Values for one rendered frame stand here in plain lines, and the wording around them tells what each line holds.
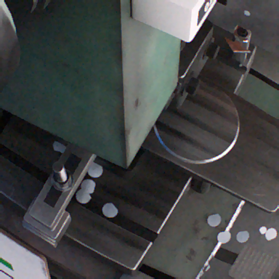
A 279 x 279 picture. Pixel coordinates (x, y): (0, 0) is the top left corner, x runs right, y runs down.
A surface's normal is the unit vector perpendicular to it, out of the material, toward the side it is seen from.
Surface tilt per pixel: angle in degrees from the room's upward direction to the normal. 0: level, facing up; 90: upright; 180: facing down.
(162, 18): 90
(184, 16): 90
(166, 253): 0
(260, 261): 0
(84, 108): 90
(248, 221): 0
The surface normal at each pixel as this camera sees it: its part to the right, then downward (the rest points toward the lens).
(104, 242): 0.00, -0.39
